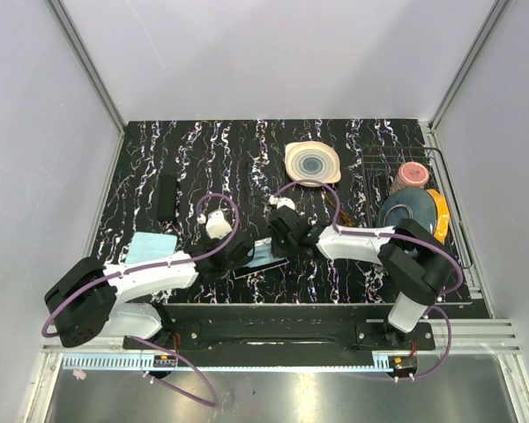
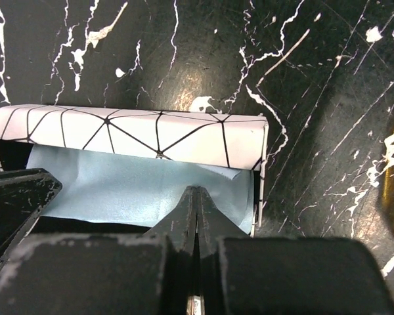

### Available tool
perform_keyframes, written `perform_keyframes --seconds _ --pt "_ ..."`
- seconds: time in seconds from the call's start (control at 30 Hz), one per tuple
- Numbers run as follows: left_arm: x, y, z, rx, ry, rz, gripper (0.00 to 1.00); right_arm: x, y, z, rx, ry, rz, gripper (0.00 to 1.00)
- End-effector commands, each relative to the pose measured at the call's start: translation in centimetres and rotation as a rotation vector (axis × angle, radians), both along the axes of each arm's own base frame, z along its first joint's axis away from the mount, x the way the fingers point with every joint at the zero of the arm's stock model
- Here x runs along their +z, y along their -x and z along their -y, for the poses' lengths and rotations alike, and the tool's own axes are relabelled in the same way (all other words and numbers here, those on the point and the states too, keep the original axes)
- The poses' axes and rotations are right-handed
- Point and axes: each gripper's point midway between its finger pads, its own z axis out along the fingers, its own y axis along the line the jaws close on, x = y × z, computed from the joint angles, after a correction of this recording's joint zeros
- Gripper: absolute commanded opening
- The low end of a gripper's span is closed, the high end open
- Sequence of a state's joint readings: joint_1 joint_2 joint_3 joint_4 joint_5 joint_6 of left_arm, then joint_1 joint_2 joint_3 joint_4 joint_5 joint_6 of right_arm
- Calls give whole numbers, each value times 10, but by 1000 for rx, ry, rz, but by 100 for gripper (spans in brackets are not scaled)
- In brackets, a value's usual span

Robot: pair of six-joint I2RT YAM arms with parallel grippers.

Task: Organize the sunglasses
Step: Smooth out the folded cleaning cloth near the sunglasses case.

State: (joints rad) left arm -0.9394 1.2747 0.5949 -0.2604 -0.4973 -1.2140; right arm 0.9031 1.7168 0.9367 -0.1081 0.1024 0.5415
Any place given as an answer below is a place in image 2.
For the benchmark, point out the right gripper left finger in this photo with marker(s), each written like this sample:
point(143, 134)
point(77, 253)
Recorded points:
point(104, 273)

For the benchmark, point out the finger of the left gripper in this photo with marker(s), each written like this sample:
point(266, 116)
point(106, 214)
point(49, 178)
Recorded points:
point(23, 196)

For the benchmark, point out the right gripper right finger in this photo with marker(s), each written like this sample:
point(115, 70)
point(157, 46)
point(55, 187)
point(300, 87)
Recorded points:
point(244, 275)

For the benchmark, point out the light blue cleaning cloth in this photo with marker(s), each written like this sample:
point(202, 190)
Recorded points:
point(110, 188)

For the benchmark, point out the white geometric glasses case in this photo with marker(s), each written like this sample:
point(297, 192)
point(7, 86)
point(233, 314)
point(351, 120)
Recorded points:
point(219, 140)

